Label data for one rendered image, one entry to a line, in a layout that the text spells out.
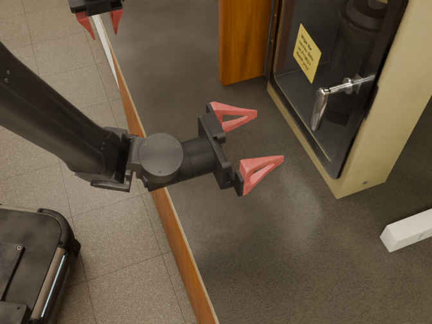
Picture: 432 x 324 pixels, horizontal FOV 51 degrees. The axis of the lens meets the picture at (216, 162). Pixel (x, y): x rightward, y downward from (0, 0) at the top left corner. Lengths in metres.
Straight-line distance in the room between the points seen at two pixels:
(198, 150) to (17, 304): 1.08
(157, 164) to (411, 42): 0.36
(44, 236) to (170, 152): 1.20
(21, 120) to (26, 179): 1.77
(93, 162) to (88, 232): 1.41
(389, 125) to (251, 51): 0.39
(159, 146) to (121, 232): 1.39
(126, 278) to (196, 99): 0.99
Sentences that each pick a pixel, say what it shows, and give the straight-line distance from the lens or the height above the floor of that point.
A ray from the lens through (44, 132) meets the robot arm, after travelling 0.48.
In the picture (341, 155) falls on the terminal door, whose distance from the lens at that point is 0.81.
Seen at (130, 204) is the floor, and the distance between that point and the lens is 2.01.
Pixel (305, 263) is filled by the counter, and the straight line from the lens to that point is 0.83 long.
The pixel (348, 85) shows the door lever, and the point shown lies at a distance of 0.73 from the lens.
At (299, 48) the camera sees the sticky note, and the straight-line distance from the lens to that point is 0.85.
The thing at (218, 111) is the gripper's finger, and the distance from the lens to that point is 0.70.
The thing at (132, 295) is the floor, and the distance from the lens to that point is 1.83.
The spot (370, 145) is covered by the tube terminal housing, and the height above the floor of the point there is 1.10.
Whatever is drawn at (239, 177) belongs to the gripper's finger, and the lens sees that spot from 0.64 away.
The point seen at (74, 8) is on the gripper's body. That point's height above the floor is 1.19.
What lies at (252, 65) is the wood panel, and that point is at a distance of 1.07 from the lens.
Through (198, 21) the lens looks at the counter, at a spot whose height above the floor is 0.94.
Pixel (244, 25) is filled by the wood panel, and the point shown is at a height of 1.10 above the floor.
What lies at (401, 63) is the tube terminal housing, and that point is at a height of 1.28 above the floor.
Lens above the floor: 1.69
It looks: 54 degrees down
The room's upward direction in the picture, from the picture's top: straight up
